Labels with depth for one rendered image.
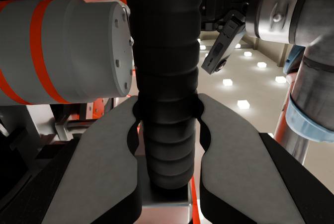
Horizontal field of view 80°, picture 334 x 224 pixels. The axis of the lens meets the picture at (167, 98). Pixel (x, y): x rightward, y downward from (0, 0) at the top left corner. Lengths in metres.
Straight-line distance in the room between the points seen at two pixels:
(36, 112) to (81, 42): 0.17
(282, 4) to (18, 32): 0.30
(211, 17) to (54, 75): 0.23
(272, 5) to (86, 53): 0.23
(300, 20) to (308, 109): 0.11
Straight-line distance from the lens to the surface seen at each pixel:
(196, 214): 3.06
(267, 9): 0.30
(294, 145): 0.63
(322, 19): 0.28
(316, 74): 0.30
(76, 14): 0.27
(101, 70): 0.24
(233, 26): 0.34
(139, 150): 0.26
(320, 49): 0.29
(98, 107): 0.61
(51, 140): 0.38
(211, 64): 0.38
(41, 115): 0.39
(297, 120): 0.33
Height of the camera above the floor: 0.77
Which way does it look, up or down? 30 degrees up
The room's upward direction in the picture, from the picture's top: 178 degrees clockwise
